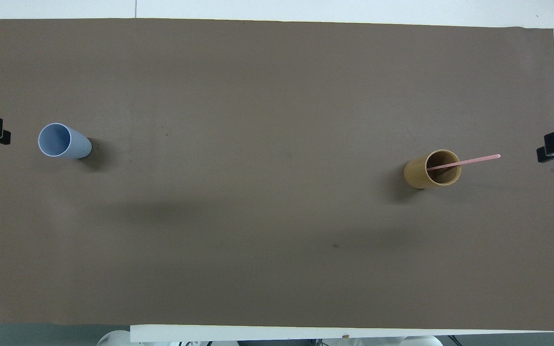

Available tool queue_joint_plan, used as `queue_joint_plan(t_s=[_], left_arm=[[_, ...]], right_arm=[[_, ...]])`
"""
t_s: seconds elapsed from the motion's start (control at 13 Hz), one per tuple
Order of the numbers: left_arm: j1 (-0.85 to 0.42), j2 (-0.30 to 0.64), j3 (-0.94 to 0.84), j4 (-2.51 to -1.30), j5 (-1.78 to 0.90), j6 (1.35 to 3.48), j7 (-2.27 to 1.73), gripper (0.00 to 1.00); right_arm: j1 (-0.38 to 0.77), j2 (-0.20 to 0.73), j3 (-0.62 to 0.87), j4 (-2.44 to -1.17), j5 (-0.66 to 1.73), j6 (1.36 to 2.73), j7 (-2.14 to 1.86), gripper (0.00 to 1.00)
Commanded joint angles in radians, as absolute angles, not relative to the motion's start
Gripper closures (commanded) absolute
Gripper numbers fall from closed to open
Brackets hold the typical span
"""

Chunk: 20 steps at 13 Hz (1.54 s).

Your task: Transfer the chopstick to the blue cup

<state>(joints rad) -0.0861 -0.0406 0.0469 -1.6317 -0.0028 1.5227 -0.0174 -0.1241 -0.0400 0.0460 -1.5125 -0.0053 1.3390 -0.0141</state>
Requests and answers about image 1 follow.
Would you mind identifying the wooden cup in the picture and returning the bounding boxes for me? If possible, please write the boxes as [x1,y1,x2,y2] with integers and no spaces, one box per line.
[403,149,462,190]

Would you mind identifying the blue cup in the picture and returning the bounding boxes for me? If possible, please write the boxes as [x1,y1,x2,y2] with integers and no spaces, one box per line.
[38,123,92,160]

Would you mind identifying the pink chopstick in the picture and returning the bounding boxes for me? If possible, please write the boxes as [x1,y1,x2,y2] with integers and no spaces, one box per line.
[427,154,502,171]

